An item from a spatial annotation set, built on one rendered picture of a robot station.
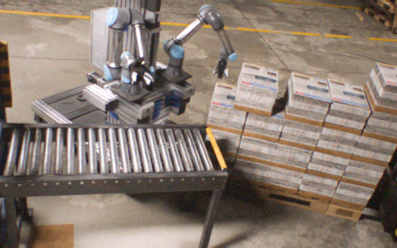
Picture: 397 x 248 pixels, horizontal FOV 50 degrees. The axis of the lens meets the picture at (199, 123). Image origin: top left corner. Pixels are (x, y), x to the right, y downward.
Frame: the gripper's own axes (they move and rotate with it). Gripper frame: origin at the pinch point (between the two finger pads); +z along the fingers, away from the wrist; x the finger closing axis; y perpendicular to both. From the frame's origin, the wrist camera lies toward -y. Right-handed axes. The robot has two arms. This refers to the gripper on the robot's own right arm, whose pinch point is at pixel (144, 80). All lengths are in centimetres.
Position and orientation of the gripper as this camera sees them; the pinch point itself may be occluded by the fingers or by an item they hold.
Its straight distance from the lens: 261.2
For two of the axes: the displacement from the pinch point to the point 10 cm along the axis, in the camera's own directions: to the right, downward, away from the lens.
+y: -2.7, 8.2, 5.0
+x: -8.7, 0.2, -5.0
